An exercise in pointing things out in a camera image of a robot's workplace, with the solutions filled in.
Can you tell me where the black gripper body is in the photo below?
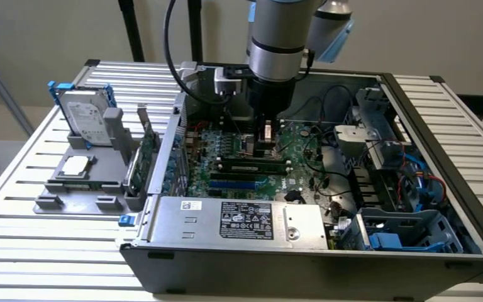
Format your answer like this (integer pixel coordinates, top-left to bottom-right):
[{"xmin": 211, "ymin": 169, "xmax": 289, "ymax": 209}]
[{"xmin": 247, "ymin": 77, "xmax": 295, "ymax": 123}]

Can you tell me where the green RAM stick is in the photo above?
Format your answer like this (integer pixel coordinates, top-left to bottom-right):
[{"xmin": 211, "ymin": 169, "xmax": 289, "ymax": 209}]
[{"xmin": 219, "ymin": 158, "xmax": 288, "ymax": 175}]

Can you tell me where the black RAM slot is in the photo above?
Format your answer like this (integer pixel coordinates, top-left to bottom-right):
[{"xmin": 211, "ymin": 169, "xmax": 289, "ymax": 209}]
[{"xmin": 211, "ymin": 171, "xmax": 289, "ymax": 181}]

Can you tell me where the blue expansion slot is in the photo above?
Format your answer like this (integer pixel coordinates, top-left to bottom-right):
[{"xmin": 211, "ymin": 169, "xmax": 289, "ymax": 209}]
[{"xmin": 208, "ymin": 179, "xmax": 268, "ymax": 191}]

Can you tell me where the CPU socket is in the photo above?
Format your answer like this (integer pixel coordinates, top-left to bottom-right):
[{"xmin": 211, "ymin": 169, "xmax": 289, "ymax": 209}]
[{"xmin": 235, "ymin": 132, "xmax": 256, "ymax": 157}]

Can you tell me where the green motherboard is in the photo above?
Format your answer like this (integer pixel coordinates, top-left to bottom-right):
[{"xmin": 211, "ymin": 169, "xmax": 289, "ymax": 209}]
[{"xmin": 181, "ymin": 121, "xmax": 334, "ymax": 203}]

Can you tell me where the silver power supply unit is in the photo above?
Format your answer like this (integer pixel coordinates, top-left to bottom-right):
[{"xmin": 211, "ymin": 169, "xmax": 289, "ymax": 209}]
[{"xmin": 148, "ymin": 196, "xmax": 331, "ymax": 251}]

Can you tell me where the black stand pole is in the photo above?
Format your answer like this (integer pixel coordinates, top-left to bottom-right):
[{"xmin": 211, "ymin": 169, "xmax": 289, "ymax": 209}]
[
  {"xmin": 185, "ymin": 0, "xmax": 205, "ymax": 63},
  {"xmin": 117, "ymin": 0, "xmax": 147, "ymax": 63}
]

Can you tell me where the green graphics card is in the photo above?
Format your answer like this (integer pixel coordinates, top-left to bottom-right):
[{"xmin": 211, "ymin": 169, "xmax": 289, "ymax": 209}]
[{"xmin": 125, "ymin": 102, "xmax": 161, "ymax": 195}]

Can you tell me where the open black PC case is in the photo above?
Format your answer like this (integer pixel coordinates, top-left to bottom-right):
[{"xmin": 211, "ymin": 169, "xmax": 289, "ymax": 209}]
[{"xmin": 119, "ymin": 60, "xmax": 483, "ymax": 295}]

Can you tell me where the blue-grey disk bay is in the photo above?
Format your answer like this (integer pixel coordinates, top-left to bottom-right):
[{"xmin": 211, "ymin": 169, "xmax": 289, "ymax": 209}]
[{"xmin": 355, "ymin": 206, "xmax": 466, "ymax": 253}]

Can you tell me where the hard disk in blue carrier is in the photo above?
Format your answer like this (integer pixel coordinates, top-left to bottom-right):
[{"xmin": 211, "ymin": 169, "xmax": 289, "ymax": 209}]
[{"xmin": 46, "ymin": 81, "xmax": 119, "ymax": 148}]

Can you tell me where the silver CPU chip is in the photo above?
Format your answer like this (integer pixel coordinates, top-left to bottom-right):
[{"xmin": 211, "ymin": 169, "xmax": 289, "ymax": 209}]
[{"xmin": 62, "ymin": 156, "xmax": 91, "ymax": 174}]

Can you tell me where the grey parts rack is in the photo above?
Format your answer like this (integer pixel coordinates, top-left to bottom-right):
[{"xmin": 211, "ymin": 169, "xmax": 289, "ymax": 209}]
[{"xmin": 33, "ymin": 108, "xmax": 151, "ymax": 216}]

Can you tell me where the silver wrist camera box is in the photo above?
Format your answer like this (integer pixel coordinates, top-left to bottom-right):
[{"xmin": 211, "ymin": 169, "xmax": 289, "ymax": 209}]
[{"xmin": 213, "ymin": 67, "xmax": 243, "ymax": 96}]

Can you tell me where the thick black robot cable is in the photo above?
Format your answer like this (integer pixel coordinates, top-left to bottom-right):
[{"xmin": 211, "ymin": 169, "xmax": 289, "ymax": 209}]
[{"xmin": 163, "ymin": 0, "xmax": 231, "ymax": 103}]

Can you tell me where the blue wire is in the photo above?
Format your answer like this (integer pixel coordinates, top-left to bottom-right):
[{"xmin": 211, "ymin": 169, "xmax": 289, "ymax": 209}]
[{"xmin": 395, "ymin": 147, "xmax": 428, "ymax": 177}]

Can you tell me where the red wire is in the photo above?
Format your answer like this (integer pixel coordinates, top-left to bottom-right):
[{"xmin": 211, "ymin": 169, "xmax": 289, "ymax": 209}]
[{"xmin": 423, "ymin": 175, "xmax": 448, "ymax": 203}]

